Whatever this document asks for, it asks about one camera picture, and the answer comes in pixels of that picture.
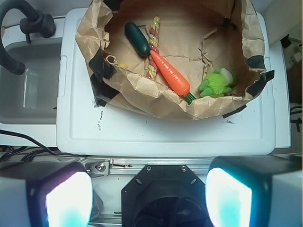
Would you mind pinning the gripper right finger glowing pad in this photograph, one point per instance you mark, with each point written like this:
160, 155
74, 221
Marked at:
255, 191

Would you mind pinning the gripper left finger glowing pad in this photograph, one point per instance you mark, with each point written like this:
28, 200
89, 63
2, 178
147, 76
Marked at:
45, 194

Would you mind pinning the green plush animal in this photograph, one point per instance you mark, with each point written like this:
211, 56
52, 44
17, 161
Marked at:
218, 83

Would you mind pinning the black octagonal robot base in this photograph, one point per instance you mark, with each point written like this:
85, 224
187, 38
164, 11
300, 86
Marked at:
164, 196

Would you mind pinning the white cooler lid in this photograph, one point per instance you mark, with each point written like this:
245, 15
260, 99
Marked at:
84, 128

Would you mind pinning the orange plastic carrot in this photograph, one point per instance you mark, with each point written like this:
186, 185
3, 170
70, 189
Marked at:
177, 82

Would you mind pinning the small yellow toy piece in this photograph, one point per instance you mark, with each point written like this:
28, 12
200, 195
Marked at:
123, 66

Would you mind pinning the brown paper bag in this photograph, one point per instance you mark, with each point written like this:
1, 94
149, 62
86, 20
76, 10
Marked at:
195, 36

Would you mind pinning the black faucet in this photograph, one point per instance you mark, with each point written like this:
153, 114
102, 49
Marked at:
34, 21

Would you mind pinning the dark green plastic cucumber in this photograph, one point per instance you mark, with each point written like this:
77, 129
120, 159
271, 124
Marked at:
137, 39

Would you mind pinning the metal corner bracket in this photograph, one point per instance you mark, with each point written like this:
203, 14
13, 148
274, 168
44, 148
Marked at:
97, 169

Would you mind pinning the aluminium extrusion rail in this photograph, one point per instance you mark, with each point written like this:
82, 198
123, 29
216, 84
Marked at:
133, 165

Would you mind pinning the multicolour twisted rope toy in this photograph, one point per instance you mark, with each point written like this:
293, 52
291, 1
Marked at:
153, 35

